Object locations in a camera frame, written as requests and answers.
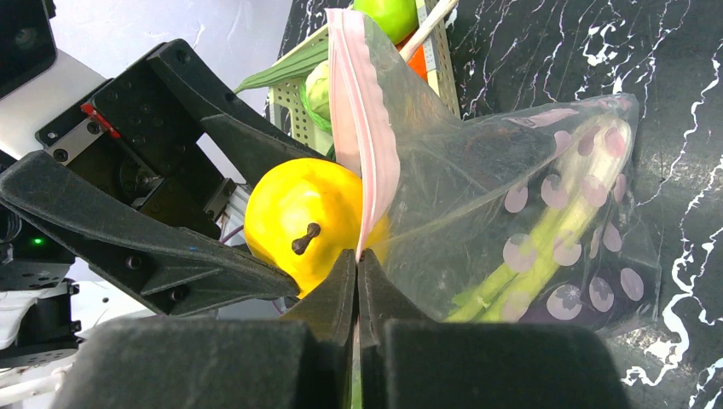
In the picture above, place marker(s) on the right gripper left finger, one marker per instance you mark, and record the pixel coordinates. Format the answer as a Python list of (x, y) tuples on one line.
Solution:
[(300, 360)]

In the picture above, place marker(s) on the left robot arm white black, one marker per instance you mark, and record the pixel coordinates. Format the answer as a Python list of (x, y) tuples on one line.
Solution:
[(37, 326)]

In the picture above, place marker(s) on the green cabbage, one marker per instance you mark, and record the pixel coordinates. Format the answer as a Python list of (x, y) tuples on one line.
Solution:
[(316, 94)]

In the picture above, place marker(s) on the green celery stalk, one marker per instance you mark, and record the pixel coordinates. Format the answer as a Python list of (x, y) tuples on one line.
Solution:
[(579, 185)]

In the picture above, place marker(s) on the green ridged luffa gourd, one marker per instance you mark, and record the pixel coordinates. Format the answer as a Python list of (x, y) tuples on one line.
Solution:
[(296, 65)]

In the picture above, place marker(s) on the yellow lemon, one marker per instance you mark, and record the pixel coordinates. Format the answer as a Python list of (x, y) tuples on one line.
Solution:
[(301, 215)]

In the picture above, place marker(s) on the green onion with white root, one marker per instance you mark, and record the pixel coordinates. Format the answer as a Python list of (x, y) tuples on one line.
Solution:
[(441, 10)]

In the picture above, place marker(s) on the green apple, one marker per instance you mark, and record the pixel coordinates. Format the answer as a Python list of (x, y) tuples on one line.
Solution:
[(397, 18)]

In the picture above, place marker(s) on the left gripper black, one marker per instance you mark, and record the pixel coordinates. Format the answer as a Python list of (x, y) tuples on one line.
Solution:
[(138, 146)]

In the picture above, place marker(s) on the cream woven basket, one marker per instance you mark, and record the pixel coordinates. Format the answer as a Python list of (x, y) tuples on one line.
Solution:
[(377, 102)]

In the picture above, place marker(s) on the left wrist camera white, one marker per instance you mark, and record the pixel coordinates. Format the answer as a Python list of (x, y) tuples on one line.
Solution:
[(42, 87)]

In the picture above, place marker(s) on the orange fruit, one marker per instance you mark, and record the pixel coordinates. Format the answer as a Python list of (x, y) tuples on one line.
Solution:
[(417, 62)]

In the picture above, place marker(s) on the clear zip top bag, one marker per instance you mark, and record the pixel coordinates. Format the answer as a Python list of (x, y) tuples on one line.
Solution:
[(441, 220)]

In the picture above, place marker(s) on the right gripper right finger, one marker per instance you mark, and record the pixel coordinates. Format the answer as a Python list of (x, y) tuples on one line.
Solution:
[(411, 361)]

